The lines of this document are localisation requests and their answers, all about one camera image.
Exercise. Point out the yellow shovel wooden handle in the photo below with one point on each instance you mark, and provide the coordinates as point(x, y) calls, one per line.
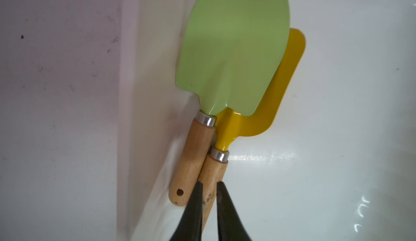
point(231, 124)

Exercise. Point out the white storage tray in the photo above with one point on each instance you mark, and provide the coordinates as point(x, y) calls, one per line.
point(337, 164)

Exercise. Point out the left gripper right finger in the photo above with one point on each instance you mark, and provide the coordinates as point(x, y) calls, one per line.
point(230, 227)

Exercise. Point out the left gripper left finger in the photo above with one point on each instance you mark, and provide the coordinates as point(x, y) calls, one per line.
point(190, 225)

